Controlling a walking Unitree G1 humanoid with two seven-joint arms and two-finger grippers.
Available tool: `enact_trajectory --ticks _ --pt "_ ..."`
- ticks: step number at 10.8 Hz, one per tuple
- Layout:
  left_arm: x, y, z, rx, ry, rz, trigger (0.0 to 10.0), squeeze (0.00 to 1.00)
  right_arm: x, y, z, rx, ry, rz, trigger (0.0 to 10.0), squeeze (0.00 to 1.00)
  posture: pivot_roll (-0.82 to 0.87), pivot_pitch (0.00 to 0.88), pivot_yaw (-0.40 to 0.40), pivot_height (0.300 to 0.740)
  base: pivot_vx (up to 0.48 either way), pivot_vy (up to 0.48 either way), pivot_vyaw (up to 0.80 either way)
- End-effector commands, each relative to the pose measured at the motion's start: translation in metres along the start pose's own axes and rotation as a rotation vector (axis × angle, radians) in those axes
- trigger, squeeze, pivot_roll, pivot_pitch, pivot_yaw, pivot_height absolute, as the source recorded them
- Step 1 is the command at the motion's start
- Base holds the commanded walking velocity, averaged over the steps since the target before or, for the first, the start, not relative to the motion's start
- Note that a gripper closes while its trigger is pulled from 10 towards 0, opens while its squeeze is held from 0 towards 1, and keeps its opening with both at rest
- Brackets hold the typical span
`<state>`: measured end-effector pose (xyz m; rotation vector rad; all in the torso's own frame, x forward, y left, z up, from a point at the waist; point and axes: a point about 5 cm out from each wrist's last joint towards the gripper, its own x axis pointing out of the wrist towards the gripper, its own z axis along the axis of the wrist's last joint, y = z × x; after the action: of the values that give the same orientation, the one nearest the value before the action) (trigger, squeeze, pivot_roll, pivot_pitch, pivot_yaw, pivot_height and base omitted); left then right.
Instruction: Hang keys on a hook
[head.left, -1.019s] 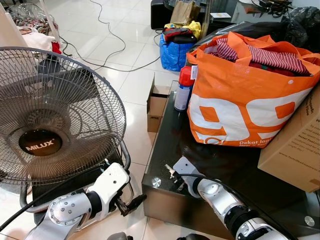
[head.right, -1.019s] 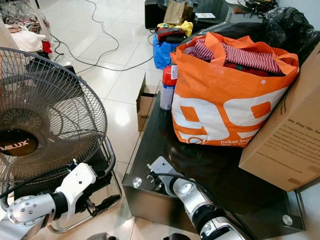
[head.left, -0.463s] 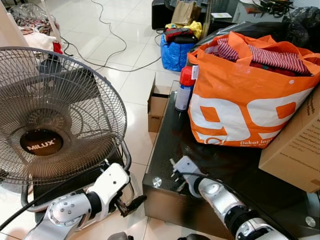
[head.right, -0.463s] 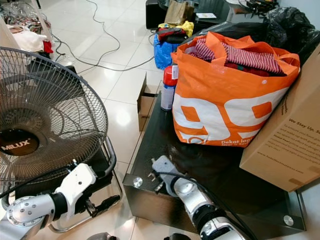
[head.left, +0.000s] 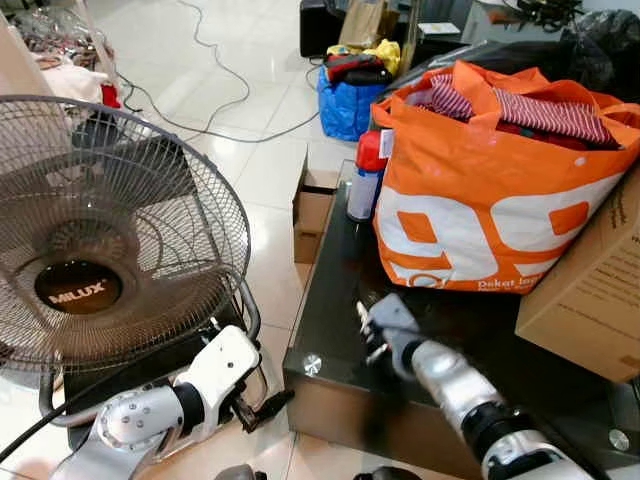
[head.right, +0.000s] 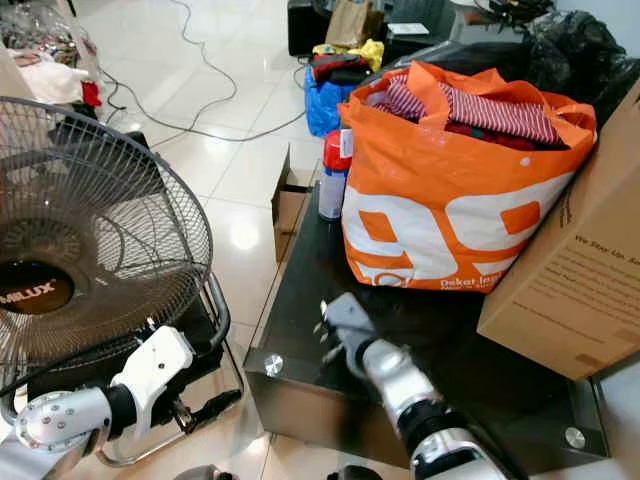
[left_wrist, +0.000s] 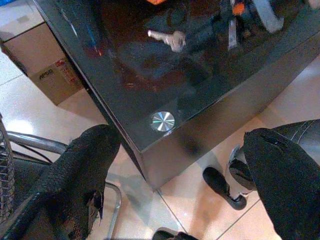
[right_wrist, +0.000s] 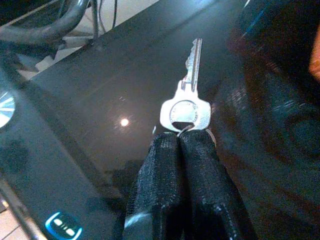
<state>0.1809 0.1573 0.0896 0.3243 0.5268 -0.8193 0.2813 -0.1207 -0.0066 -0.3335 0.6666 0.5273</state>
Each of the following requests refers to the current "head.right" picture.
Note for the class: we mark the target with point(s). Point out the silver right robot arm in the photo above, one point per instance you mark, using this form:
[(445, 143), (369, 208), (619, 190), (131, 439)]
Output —
[(395, 375)]

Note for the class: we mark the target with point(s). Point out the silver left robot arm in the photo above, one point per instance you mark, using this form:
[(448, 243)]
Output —
[(60, 422)]

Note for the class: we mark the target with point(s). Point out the dark left robot foot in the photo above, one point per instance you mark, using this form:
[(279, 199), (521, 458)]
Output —
[(202, 473)]

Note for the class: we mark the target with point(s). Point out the dark robot foot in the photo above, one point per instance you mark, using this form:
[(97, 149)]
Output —
[(202, 473), (352, 473)]

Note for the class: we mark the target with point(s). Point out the small open cardboard box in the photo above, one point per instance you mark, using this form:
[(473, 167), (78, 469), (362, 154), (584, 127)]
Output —
[(288, 212)]

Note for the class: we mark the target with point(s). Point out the dark right robot foot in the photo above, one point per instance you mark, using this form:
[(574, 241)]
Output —
[(352, 473)]

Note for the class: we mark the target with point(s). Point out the black glass low table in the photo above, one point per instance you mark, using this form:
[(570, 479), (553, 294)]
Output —
[(460, 340)]

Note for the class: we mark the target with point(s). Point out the spray can with red cap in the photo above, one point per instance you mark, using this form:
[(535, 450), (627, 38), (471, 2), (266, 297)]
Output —
[(332, 180)]

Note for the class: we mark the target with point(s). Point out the orange white shopping bag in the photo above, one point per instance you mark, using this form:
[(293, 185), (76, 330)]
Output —
[(440, 190)]

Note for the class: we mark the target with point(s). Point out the black MILUX floor fan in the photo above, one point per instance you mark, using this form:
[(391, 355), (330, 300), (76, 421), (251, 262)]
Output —
[(32, 292)]

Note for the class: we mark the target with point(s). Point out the blue plastic bag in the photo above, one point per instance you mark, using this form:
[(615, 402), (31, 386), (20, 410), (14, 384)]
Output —
[(320, 108)]

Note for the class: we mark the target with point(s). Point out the large brown cardboard box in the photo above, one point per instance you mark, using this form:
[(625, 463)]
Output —
[(570, 270)]

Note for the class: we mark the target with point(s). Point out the red black folded garment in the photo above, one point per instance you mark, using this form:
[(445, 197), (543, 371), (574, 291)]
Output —
[(335, 66)]

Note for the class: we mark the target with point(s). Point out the red white striped cloth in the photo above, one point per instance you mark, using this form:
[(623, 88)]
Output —
[(500, 112)]

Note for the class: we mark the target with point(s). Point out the yellow cloth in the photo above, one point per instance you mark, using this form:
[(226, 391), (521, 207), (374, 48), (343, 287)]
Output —
[(370, 50)]

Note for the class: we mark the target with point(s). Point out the black box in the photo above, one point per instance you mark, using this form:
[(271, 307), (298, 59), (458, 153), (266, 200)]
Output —
[(305, 28)]

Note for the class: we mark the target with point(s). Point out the brown paper bag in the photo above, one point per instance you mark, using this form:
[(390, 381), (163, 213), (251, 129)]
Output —
[(352, 22)]

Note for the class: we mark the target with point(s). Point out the white paper sheet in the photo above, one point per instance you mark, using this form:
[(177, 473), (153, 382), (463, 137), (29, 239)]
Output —
[(407, 28)]

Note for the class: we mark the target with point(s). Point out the small red object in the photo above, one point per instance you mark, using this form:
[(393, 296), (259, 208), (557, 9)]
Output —
[(92, 94)]

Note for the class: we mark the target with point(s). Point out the pale pink cloth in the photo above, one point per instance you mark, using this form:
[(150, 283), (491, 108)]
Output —
[(55, 82)]

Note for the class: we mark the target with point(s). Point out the black garbage bag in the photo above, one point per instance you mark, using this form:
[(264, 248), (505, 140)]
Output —
[(575, 55)]

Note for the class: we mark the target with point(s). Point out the clear plastic bag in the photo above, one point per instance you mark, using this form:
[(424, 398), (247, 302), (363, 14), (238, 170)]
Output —
[(45, 30)]

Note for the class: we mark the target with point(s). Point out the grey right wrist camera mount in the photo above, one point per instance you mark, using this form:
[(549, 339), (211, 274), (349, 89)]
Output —
[(348, 318)]

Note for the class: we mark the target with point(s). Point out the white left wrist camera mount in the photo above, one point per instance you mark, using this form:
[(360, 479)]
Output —
[(158, 362)]

